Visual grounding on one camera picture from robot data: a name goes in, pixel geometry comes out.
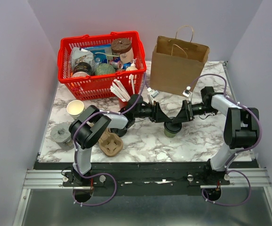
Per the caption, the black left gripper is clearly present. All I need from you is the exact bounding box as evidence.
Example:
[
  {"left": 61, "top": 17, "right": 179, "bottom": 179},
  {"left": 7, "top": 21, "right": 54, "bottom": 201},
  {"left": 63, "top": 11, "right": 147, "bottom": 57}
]
[{"left": 134, "top": 102, "right": 170, "bottom": 124}]

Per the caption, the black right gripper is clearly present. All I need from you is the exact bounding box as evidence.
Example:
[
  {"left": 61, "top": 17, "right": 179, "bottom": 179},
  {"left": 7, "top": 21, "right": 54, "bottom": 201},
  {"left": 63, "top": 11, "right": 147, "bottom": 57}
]
[{"left": 172, "top": 99, "right": 216, "bottom": 124}]

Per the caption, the green paper coffee cup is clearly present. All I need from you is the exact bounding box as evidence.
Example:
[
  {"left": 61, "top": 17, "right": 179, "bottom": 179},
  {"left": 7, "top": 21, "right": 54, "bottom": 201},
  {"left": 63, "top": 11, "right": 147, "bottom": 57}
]
[{"left": 164, "top": 128, "right": 180, "bottom": 138}]

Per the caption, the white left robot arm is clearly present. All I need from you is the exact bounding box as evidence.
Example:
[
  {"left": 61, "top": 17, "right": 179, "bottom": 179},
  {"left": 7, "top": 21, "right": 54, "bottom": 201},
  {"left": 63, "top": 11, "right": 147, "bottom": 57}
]
[{"left": 69, "top": 94, "right": 173, "bottom": 186}]

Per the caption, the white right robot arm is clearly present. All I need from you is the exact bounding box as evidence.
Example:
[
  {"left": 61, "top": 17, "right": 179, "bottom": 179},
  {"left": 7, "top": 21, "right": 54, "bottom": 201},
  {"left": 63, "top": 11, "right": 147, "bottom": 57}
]
[{"left": 170, "top": 87, "right": 262, "bottom": 185}]

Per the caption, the brown paper bag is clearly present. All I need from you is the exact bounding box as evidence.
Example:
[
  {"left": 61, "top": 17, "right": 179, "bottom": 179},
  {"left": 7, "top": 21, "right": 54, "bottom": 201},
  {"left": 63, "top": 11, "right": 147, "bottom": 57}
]
[{"left": 150, "top": 36, "right": 210, "bottom": 96}]

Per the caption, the brown cardboard cup carrier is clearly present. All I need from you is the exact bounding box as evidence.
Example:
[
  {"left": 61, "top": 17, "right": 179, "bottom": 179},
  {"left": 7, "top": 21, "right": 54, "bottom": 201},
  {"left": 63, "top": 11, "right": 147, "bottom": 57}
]
[{"left": 98, "top": 129, "right": 123, "bottom": 157}]

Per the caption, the cream pump bottle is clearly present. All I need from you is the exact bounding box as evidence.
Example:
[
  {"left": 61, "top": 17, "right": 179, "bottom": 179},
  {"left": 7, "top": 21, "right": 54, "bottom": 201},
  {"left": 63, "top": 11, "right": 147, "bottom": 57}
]
[{"left": 126, "top": 59, "right": 137, "bottom": 71}]

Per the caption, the red blue drink can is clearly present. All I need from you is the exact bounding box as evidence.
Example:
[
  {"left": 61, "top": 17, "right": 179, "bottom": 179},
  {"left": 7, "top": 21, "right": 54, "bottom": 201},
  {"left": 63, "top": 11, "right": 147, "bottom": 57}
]
[{"left": 109, "top": 60, "right": 124, "bottom": 70}]

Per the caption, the red plastic shopping basket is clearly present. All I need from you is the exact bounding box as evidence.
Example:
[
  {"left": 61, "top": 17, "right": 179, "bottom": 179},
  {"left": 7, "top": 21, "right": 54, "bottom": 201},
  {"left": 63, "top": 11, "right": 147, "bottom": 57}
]
[{"left": 57, "top": 31, "right": 146, "bottom": 101}]

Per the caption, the green netted melon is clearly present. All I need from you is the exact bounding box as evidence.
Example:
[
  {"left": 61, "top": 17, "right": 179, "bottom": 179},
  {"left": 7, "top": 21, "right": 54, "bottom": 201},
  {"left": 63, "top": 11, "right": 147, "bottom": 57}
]
[{"left": 94, "top": 63, "right": 116, "bottom": 75}]

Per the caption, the brown lid paper tub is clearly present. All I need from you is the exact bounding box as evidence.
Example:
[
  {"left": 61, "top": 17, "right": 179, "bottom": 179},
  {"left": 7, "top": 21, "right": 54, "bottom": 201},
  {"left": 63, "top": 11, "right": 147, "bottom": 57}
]
[{"left": 111, "top": 38, "right": 134, "bottom": 64}]

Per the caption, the stack of green paper cups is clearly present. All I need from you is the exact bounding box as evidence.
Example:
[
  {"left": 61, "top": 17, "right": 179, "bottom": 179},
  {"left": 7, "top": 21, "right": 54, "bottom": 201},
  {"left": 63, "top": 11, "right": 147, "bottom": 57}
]
[{"left": 66, "top": 100, "right": 85, "bottom": 119}]

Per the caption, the blue box in basket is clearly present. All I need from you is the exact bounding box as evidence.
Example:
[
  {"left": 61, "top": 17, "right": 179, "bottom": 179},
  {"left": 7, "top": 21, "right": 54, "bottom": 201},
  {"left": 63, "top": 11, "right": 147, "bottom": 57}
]
[{"left": 83, "top": 44, "right": 113, "bottom": 63}]

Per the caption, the dark instant noodle cup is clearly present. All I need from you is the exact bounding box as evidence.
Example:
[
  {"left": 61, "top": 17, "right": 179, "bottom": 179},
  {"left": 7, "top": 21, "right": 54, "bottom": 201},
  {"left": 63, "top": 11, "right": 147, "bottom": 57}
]
[{"left": 72, "top": 62, "right": 92, "bottom": 78}]

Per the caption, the white snack bag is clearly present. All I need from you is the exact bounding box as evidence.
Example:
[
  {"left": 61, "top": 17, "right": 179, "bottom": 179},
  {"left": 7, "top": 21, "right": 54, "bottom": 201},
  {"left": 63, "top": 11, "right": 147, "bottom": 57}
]
[{"left": 71, "top": 47, "right": 95, "bottom": 69}]

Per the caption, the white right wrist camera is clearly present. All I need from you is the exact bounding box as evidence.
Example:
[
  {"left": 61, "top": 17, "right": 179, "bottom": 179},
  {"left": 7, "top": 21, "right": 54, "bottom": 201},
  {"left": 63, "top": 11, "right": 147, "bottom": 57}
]
[{"left": 183, "top": 86, "right": 192, "bottom": 102}]

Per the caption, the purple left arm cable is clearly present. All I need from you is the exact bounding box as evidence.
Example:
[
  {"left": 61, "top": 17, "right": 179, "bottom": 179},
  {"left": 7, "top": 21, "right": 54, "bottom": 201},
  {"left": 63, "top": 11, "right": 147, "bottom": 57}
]
[{"left": 72, "top": 72, "right": 152, "bottom": 207}]

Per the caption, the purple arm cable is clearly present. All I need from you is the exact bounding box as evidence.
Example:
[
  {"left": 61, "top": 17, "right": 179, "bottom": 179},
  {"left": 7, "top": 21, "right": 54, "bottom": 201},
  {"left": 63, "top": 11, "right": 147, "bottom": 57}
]
[
  {"left": 185, "top": 74, "right": 263, "bottom": 207},
  {"left": 72, "top": 72, "right": 152, "bottom": 207}
]

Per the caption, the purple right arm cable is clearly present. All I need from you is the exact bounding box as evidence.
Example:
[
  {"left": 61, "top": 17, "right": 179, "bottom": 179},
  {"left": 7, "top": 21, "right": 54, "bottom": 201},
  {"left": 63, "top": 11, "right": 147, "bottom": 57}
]
[{"left": 185, "top": 74, "right": 263, "bottom": 207}]

